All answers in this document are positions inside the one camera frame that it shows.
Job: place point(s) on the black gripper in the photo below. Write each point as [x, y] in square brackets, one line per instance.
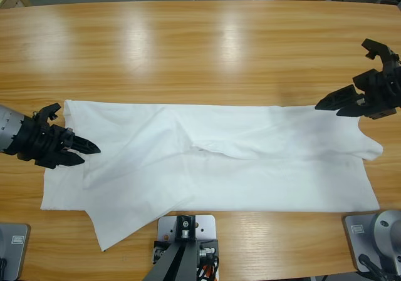
[382, 93]
[40, 143]

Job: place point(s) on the white Unitree T-shirt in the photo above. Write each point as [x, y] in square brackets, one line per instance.
[219, 168]

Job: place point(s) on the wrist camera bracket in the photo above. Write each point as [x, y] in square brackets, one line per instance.
[379, 48]
[48, 110]

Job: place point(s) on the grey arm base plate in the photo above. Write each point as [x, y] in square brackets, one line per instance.
[15, 253]
[357, 237]

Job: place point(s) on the white mount block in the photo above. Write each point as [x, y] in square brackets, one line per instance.
[206, 224]

